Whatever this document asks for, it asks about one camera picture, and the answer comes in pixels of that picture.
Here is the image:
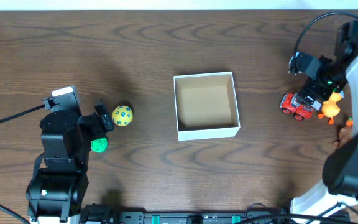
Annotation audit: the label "black cable left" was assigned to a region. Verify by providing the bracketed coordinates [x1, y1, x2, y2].
[0, 104, 46, 133]

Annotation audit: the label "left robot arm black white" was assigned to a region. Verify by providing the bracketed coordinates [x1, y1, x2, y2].
[26, 103, 114, 223]

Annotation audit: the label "green round toy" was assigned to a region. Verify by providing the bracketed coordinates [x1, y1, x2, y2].
[91, 138, 109, 153]

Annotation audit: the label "orange rubber duck toy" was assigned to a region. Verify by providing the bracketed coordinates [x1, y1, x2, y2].
[318, 92, 343, 124]

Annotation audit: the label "brown plush capybara toy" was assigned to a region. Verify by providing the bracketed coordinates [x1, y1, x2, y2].
[333, 118, 353, 149]

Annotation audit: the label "white cardboard box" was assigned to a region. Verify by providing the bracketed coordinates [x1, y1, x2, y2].
[173, 72, 241, 141]

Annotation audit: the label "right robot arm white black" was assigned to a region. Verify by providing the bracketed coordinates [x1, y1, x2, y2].
[289, 19, 358, 223]

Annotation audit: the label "red toy fire truck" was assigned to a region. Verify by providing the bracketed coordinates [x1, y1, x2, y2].
[280, 93, 314, 121]

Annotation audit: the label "yellow ball blue letters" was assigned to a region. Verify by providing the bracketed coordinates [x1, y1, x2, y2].
[112, 105, 134, 126]

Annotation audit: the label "black rail bottom edge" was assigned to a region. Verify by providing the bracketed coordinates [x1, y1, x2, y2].
[76, 203, 351, 224]

